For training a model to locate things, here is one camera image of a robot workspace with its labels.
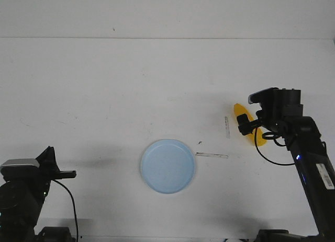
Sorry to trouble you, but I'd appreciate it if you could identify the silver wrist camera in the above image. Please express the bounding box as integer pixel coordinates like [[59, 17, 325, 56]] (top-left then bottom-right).
[[1, 158, 40, 174], [248, 87, 277, 105]]

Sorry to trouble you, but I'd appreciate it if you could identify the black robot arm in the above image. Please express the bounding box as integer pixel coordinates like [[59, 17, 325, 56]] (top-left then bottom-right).
[[237, 87, 334, 241], [1, 146, 79, 241]]

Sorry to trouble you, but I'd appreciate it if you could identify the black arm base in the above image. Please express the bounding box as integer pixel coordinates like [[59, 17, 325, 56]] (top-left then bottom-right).
[[255, 229, 318, 242], [35, 226, 76, 242]]

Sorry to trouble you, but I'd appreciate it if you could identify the yellow corn cob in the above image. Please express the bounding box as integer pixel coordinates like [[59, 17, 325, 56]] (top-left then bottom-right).
[[233, 102, 267, 147]]

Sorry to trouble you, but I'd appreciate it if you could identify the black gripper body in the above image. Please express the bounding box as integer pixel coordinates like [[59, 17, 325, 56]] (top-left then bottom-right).
[[256, 88, 303, 133], [36, 159, 76, 181]]

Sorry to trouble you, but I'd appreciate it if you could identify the light blue round plate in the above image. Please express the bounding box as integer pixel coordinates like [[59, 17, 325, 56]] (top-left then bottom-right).
[[140, 139, 196, 194]]

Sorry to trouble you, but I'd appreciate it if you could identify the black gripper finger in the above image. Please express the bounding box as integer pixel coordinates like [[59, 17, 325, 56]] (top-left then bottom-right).
[[50, 146, 57, 166], [36, 146, 51, 165], [237, 113, 259, 135]]

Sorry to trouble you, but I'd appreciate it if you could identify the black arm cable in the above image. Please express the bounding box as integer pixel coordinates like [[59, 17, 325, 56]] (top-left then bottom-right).
[[51, 179, 79, 242], [253, 126, 298, 166]]

